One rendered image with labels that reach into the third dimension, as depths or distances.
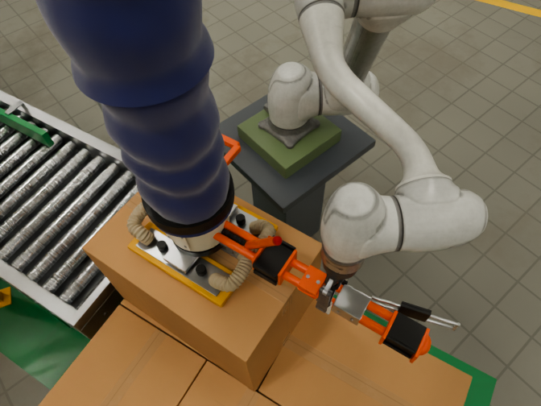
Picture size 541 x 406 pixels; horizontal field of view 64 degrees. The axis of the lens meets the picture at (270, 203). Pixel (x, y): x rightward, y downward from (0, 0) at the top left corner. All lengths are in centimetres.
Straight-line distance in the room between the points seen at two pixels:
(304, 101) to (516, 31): 269
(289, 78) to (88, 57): 94
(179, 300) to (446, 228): 74
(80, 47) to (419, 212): 58
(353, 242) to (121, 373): 110
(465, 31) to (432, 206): 315
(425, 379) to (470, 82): 230
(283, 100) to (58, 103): 214
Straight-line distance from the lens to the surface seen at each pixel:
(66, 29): 67
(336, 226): 72
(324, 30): 95
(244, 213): 129
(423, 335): 105
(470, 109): 321
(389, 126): 86
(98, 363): 169
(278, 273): 105
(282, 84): 152
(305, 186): 162
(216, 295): 119
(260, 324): 118
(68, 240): 194
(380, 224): 73
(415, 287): 233
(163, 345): 163
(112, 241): 137
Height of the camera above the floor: 207
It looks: 56 degrees down
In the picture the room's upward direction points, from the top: 2 degrees counter-clockwise
